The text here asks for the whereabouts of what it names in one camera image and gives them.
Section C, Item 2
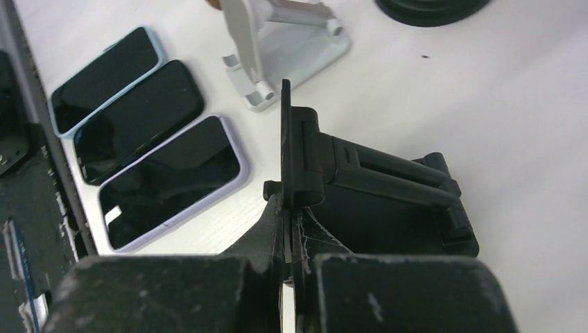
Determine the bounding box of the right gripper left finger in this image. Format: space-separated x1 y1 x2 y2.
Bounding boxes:
220 194 284 332

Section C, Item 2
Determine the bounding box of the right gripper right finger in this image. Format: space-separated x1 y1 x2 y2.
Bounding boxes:
291 207 353 332

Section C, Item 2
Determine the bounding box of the purple case phone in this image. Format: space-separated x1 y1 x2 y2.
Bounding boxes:
98 114 249 253

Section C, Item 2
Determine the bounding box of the wooden round base stand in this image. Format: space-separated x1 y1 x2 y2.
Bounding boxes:
206 0 222 10

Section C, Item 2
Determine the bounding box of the black tall round stand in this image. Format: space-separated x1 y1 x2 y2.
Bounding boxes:
374 0 490 28

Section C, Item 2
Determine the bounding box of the black folding stand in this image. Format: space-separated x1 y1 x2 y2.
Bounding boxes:
278 79 479 257

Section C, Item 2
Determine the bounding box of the black phone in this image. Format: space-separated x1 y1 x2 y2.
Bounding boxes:
73 60 205 186

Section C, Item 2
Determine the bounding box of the light blue case phone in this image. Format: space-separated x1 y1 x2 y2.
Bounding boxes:
47 26 166 138

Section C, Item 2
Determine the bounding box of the white silver folding stand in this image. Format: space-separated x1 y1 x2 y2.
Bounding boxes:
220 1 352 112

